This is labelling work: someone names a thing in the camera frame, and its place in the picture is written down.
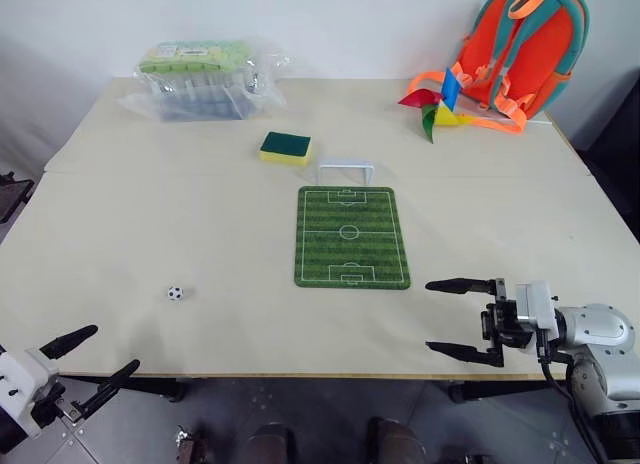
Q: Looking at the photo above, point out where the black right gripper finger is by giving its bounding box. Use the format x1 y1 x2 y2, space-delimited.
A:
424 277 507 302
425 340 505 369

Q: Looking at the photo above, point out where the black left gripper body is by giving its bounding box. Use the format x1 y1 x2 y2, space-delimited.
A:
29 377 85 429

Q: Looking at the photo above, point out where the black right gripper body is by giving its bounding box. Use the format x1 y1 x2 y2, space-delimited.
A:
480 298 535 351

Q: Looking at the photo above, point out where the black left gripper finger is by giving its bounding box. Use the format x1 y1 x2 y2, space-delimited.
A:
39 324 99 361
74 359 141 421

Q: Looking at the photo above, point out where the green soccer field mat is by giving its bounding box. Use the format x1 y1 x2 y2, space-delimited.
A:
293 185 413 289

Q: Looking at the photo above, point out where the dark rounded shape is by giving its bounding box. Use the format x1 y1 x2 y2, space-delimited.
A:
366 416 420 464
245 422 297 464

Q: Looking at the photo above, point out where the black stand beside table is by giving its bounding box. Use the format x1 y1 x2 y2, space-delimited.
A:
0 172 36 226

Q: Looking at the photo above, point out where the colourful paper pinwheel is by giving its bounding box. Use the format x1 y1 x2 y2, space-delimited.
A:
397 67 475 145

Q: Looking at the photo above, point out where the small white goal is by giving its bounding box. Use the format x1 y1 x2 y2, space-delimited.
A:
316 156 376 186

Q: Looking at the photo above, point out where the dark furniture beside table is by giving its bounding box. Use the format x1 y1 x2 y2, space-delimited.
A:
569 66 640 235

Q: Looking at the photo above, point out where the yellow green sponge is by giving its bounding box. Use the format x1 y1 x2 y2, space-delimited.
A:
258 130 314 167

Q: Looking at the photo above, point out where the orange teal backpack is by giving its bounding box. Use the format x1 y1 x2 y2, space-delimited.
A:
407 0 591 135

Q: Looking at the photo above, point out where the clear plastic bag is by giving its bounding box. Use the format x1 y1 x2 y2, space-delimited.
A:
116 40 291 123

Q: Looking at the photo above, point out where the green lidded clear box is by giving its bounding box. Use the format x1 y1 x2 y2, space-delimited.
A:
137 40 257 120

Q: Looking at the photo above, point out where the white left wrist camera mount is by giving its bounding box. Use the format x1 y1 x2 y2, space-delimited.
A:
0 347 62 439

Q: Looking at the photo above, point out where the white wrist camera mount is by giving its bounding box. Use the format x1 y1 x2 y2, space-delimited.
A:
514 280 559 343
0 347 62 439

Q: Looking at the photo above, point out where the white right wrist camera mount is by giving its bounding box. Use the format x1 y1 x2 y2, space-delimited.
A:
514 280 559 343

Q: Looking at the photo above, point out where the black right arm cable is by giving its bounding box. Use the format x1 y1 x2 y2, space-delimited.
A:
537 328 609 464

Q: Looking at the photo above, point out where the black table frame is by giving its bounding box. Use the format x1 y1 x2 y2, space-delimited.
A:
59 376 569 404

